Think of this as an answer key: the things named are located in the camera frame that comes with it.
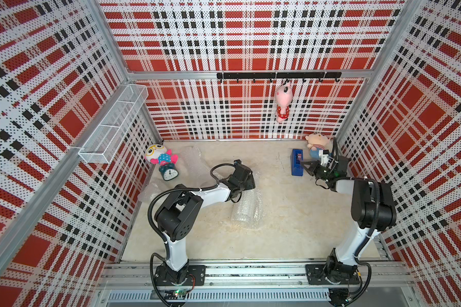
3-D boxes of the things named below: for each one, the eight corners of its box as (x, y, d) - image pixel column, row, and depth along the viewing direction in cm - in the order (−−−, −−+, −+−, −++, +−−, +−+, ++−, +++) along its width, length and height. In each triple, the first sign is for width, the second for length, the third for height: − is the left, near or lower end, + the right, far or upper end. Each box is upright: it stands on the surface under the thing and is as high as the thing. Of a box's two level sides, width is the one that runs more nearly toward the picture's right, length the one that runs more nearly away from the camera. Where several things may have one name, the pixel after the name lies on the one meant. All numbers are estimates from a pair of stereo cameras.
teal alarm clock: (165, 182, 102) (161, 175, 97) (162, 174, 105) (158, 167, 100) (179, 175, 105) (176, 168, 100) (175, 168, 108) (172, 161, 103)
